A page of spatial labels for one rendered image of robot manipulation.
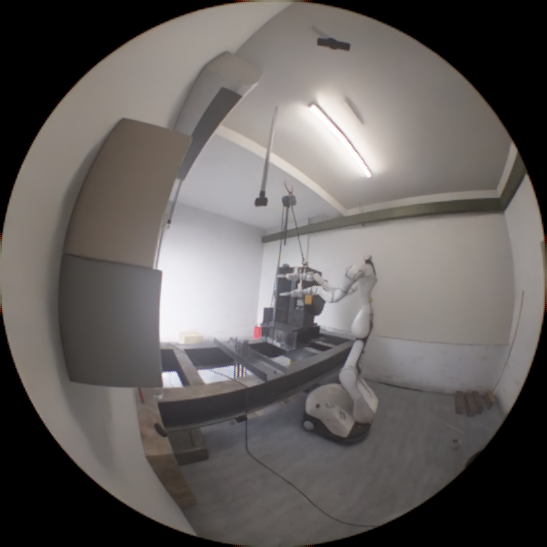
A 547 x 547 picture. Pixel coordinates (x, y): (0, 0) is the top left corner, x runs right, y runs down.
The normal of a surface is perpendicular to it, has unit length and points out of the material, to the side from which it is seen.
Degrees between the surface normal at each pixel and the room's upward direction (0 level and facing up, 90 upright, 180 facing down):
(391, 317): 90
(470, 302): 90
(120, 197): 90
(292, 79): 180
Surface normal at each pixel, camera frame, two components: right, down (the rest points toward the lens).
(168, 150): 0.65, -0.01
